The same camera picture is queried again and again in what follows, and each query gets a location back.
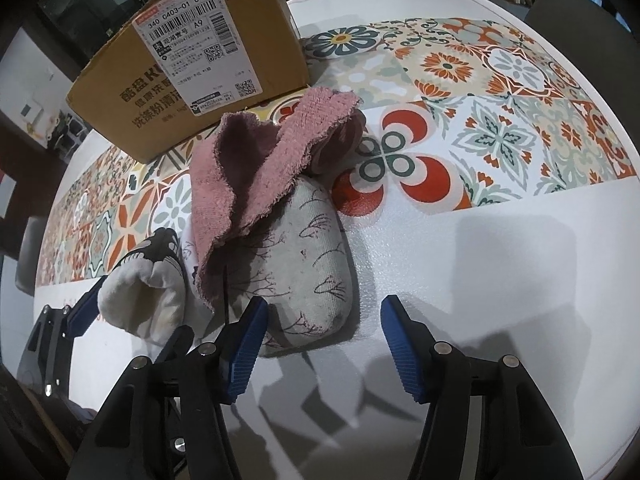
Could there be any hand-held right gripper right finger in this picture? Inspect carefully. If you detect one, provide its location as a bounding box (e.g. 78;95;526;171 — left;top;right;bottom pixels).
380;296;586;480

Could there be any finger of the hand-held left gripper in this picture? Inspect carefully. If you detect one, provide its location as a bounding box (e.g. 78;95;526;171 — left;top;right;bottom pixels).
65;276;109;341
154;325;195;362

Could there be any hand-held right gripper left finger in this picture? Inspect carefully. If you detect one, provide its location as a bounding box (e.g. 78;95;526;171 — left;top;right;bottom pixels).
75;297;271;480

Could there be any white and black sock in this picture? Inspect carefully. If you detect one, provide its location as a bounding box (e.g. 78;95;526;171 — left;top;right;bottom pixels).
97;227;201;346

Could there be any grey branch print sock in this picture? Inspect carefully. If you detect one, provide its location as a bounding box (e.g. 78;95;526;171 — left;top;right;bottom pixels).
220;175;352;348

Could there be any pink towel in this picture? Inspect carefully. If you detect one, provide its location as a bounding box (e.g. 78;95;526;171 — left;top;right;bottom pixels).
191;86;364;313

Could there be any brown cardboard box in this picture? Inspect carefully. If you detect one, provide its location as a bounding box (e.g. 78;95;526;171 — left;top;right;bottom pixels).
66;0;311;163

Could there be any grey dining chair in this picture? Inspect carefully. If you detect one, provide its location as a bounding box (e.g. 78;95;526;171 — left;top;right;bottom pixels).
520;0;633;47
15;217;45;293

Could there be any floral patterned tablecloth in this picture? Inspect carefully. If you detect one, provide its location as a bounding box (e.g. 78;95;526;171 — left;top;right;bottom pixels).
35;0;640;480

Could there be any shoe rack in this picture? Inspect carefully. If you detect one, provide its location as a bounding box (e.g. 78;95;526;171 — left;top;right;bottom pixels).
44;110;87;155

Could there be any sliding glass door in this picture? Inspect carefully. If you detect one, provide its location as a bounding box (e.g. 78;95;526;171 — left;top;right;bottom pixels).
37;0;151;61

